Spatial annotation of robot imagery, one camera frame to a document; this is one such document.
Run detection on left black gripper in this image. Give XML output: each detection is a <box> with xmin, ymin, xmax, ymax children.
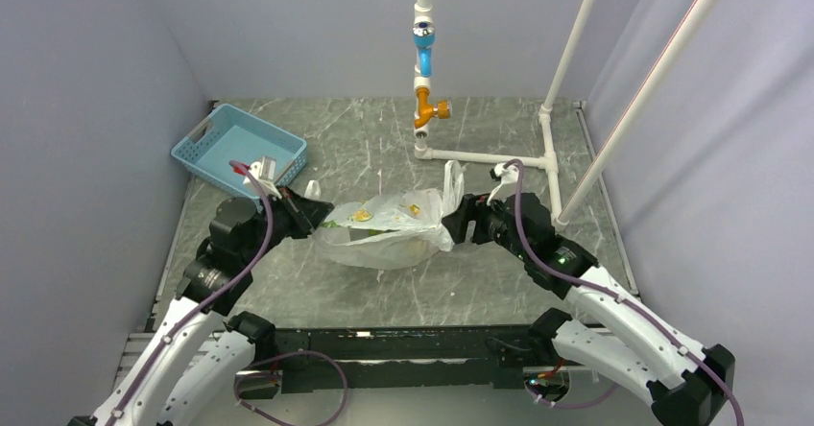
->
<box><xmin>241</xmin><ymin>182</ymin><xmax>334</xmax><ymax>267</ymax></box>

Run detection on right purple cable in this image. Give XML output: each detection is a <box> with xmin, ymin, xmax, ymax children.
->
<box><xmin>506</xmin><ymin>158</ymin><xmax>745</xmax><ymax>426</ymax></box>

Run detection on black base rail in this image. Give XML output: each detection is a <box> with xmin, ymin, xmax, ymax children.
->
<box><xmin>234</xmin><ymin>324</ymin><xmax>569</xmax><ymax>400</ymax></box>

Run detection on white PVC pipe frame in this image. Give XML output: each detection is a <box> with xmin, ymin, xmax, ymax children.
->
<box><xmin>413</xmin><ymin>0</ymin><xmax>743</xmax><ymax>232</ymax></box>

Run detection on white printed plastic bag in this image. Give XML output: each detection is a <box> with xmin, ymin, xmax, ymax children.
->
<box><xmin>313</xmin><ymin>160</ymin><xmax>465</xmax><ymax>270</ymax></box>

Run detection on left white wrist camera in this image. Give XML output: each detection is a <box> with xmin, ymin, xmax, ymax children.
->
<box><xmin>243</xmin><ymin>155</ymin><xmax>291</xmax><ymax>201</ymax></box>

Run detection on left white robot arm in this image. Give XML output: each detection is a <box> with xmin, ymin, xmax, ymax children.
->
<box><xmin>69</xmin><ymin>187</ymin><xmax>334</xmax><ymax>425</ymax></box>

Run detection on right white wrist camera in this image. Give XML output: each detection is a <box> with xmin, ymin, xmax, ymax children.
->
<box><xmin>486</xmin><ymin>162</ymin><xmax>519</xmax><ymax>205</ymax></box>

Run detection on blue pipe valve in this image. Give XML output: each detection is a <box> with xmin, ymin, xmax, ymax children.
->
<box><xmin>412</xmin><ymin>17</ymin><xmax>435</xmax><ymax>78</ymax></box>

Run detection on orange pipe tap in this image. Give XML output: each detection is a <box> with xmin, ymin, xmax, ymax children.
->
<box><xmin>414</xmin><ymin>86</ymin><xmax>452</xmax><ymax>130</ymax></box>

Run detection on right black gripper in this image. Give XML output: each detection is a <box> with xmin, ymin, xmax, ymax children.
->
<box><xmin>442</xmin><ymin>186</ymin><xmax>532</xmax><ymax>262</ymax></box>

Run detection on green fake fruit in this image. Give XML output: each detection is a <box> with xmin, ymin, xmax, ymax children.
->
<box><xmin>321</xmin><ymin>220</ymin><xmax>390</xmax><ymax>242</ymax></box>

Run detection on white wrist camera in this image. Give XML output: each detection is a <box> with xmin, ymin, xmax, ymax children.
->
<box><xmin>243</xmin><ymin>155</ymin><xmax>291</xmax><ymax>201</ymax></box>
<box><xmin>486</xmin><ymin>162</ymin><xmax>519</xmax><ymax>205</ymax></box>

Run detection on light blue plastic basket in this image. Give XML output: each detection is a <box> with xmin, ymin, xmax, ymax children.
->
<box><xmin>170</xmin><ymin>104</ymin><xmax>308</xmax><ymax>200</ymax></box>

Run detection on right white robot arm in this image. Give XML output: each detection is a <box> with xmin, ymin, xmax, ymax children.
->
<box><xmin>442</xmin><ymin>193</ymin><xmax>744</xmax><ymax>425</ymax></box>

